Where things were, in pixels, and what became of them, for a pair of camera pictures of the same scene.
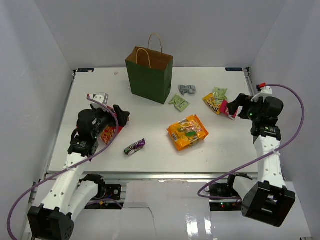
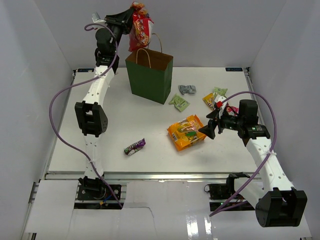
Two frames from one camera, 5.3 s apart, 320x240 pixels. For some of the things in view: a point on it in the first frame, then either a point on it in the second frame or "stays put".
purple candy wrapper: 135,147 stays put
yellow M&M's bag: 209,100 stays put
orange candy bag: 187,132 stays put
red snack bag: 108,132 -> 140,33
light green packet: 219,95 stays put
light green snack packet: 180,103 stays put
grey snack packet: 187,89 stays put
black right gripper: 243,100 -> 209,130
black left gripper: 122,116 -> 122,20
